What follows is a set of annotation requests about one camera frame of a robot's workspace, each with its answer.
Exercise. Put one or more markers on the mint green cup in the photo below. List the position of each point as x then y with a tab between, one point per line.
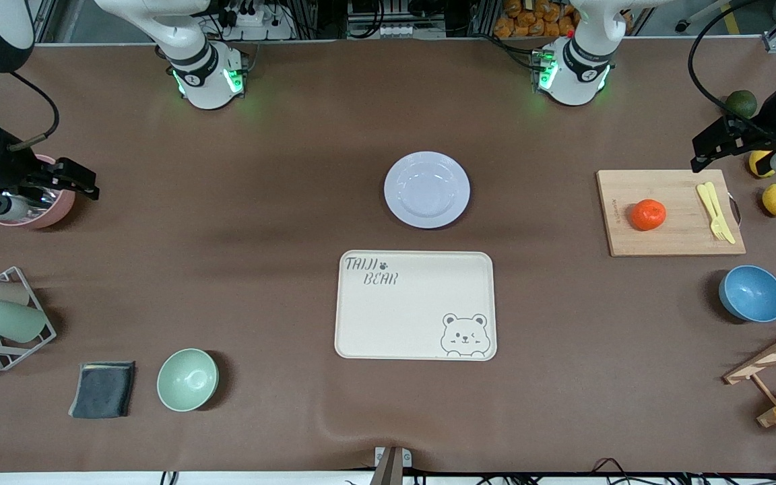
11	320

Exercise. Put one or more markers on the white power strip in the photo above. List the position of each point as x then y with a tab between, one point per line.
256	20

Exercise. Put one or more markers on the orange mandarin fruit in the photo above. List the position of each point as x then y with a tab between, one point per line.
648	215

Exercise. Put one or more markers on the yellow plastic fork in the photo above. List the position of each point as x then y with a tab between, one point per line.
715	219

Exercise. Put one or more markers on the light green bowl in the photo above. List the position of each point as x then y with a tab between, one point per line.
187	380

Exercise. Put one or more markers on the wooden cup stand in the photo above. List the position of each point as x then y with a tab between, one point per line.
775	353

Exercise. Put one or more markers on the blue bowl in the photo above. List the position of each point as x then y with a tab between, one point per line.
753	294

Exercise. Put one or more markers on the yellow plastic knife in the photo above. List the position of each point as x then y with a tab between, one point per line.
717	202

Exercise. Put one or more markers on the cream bear print tray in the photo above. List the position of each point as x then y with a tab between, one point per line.
401	316

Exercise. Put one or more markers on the dark green avocado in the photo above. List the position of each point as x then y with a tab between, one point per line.
741	104

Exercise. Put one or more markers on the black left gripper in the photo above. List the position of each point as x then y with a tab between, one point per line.
760	130

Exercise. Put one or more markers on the white round plate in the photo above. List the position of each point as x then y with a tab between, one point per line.
427	192

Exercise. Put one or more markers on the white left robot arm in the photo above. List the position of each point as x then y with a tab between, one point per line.
576	74

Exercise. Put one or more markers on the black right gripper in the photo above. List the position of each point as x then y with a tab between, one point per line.
4	170

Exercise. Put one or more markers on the dark grey folded cloth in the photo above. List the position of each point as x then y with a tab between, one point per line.
102	391

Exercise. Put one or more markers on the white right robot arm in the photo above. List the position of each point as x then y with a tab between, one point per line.
206	81

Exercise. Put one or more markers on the pile of orange fruits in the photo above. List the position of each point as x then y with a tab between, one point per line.
529	20

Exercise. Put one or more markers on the pink bowl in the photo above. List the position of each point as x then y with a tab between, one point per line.
54	212

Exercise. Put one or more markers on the metal table edge bracket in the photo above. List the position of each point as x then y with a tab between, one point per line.
391	465

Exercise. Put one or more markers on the wooden cutting board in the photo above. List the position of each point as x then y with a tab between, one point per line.
677	236

